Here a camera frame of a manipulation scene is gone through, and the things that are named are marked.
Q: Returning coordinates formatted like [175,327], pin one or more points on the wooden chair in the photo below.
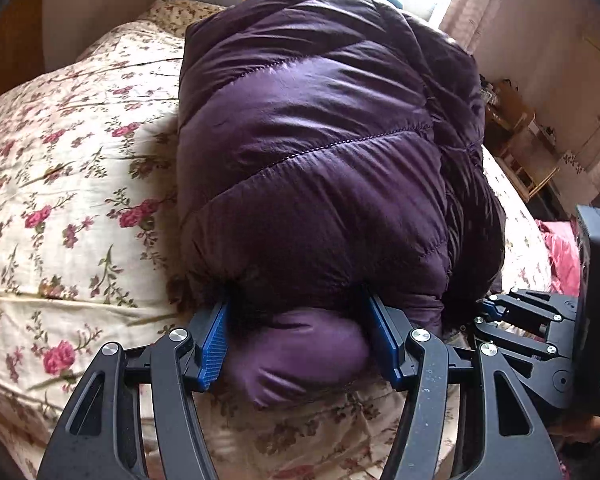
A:
[517,135]

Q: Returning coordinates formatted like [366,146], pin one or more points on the pink cloth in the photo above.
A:
[560,260]

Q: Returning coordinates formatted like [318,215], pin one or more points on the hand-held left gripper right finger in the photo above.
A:
[385,340]

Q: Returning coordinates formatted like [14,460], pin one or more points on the pale floral curtain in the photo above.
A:
[480,5]

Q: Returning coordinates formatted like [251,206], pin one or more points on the floral bed duvet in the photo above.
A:
[55,185]

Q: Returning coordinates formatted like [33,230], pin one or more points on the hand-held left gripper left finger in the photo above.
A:
[212,345]

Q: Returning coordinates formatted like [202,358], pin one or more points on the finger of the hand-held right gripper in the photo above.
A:
[525,347]
[530,307]

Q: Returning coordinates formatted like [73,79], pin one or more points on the purple quilted down jacket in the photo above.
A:
[305,160]

